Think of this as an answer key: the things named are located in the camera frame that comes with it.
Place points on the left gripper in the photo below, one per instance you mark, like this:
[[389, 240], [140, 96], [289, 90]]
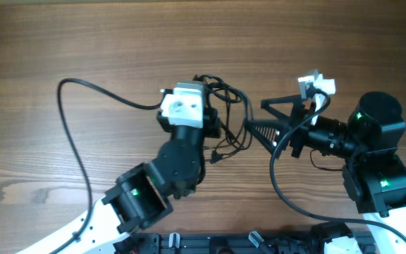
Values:
[[208, 124]]

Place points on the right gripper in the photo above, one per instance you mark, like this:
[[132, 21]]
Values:
[[297, 114]]

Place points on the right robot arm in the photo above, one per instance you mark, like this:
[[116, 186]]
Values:
[[373, 174]]

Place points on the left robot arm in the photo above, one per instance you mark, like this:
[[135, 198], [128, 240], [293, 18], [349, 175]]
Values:
[[140, 197]]

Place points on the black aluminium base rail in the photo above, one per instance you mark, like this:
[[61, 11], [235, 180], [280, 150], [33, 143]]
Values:
[[326, 237]]

